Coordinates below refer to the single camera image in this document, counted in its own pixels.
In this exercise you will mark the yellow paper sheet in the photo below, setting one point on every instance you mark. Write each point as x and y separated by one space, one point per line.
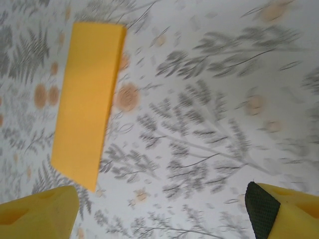
87 99

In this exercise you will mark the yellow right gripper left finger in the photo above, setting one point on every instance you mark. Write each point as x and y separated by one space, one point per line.
37 216

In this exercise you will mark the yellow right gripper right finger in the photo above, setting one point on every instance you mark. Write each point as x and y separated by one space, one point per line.
299 216

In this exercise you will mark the floral tablecloth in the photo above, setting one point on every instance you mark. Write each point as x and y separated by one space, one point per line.
199 112

